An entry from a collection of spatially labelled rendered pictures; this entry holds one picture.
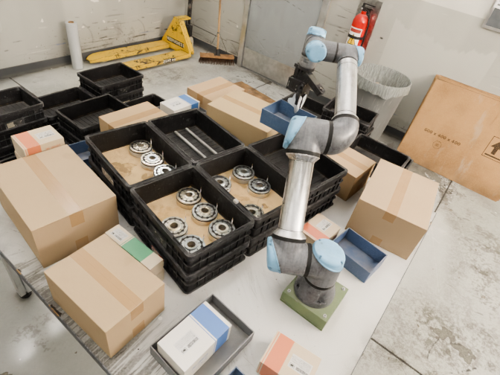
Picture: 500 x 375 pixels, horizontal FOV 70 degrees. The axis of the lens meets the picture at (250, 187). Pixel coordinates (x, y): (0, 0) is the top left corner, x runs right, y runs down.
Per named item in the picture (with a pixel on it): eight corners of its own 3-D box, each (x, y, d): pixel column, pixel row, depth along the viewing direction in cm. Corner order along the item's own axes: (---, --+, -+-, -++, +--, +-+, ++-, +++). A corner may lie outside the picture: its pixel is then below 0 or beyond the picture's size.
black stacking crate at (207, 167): (300, 213, 156) (307, 193, 149) (251, 242, 139) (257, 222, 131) (242, 165, 176) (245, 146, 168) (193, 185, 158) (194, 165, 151)
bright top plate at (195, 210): (222, 216, 140) (222, 215, 140) (199, 224, 135) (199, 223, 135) (209, 200, 146) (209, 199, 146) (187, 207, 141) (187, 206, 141)
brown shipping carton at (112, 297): (164, 309, 123) (164, 283, 113) (111, 358, 109) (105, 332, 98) (109, 261, 135) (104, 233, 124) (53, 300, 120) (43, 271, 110)
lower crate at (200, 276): (247, 260, 145) (251, 241, 138) (185, 298, 128) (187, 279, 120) (191, 203, 165) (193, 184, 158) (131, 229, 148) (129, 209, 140)
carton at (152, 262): (163, 269, 129) (163, 259, 125) (150, 280, 125) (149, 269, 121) (119, 234, 137) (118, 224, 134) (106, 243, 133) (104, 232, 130)
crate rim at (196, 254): (255, 225, 132) (257, 221, 131) (188, 263, 115) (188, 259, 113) (193, 168, 152) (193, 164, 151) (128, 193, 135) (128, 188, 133)
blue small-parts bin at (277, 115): (313, 129, 161) (317, 116, 157) (295, 141, 151) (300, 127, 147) (277, 111, 169) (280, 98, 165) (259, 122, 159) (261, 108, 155)
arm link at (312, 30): (309, 28, 138) (308, 24, 145) (300, 56, 144) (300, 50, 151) (328, 33, 138) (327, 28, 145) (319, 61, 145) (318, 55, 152)
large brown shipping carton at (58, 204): (120, 231, 147) (116, 195, 134) (44, 268, 128) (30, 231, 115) (74, 179, 165) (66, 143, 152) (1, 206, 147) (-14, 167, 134)
